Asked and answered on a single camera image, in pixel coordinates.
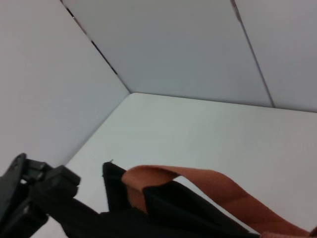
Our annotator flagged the black bag with orange handles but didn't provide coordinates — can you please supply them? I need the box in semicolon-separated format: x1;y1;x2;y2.
47;160;317;238

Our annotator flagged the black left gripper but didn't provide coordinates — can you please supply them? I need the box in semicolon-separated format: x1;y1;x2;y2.
0;153;82;238

